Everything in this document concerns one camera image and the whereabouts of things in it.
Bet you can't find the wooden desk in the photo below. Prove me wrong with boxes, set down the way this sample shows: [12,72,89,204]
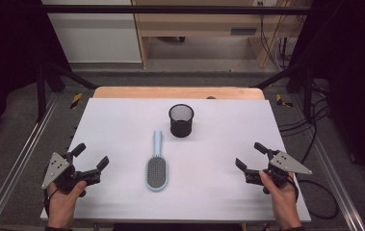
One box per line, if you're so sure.
[131,0,313,69]

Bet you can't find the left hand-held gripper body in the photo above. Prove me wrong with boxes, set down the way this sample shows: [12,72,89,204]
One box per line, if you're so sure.
[40,150,103,197]

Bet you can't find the black mesh pen holder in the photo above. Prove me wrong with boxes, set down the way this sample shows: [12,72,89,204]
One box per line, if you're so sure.
[169,103,195,139]

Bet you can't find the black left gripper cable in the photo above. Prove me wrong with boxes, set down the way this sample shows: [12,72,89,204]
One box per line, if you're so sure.
[42,187,60,218]

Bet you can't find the white cabinet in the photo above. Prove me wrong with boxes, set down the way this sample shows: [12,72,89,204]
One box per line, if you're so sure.
[41,0,143,64]

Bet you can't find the person's left hand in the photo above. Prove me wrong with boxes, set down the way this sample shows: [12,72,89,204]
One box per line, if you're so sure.
[46,180,88,229]

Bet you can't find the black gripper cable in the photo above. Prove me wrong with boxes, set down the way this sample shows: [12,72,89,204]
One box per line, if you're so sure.
[42,187,60,218]
[287,174,339,221]

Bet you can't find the aluminium floor rail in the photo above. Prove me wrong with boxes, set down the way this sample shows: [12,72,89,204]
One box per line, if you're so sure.
[0,92,60,231]
[289,93,365,231]

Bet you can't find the black frame stand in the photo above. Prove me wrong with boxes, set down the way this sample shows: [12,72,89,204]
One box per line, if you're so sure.
[36,60,98,123]
[249,62,315,120]

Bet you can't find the black curtain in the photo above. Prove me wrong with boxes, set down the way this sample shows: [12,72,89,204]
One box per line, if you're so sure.
[290,0,365,193]
[0,0,72,152]

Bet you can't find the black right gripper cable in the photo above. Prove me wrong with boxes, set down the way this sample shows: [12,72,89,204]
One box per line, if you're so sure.
[287,174,339,221]

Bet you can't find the light blue hairbrush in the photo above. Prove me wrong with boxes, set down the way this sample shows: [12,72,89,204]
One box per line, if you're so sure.
[145,130,169,193]

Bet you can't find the person's right hand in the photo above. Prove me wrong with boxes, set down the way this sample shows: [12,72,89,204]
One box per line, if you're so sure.
[259,170,301,230]

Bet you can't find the yellow black floor tape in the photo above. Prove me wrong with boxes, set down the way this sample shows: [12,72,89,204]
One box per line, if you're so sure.
[275,93,294,109]
[69,92,84,110]

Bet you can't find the wooden table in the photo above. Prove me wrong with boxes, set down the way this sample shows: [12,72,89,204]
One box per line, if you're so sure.
[92,86,266,100]

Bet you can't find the black horizontal frame bar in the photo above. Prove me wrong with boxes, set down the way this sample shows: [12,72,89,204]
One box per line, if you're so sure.
[41,4,313,15]

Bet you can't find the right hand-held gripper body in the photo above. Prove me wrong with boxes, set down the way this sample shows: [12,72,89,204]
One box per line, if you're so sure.
[244,149,313,195]

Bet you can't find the white table board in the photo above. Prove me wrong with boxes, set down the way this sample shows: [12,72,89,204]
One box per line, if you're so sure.
[39,97,312,223]

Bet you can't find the hanging desk cables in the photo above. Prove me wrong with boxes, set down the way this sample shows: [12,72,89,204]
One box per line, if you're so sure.
[258,3,308,71]

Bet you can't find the black floor cables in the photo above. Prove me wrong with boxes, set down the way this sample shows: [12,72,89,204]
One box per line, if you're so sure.
[278,81,331,166]

